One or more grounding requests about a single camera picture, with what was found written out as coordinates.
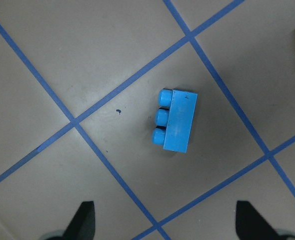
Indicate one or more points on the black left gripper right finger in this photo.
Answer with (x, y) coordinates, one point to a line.
(250, 225)

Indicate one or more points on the blue toy block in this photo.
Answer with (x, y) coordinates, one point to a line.
(174, 119)

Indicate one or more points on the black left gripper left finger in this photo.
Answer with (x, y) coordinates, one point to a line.
(83, 223)

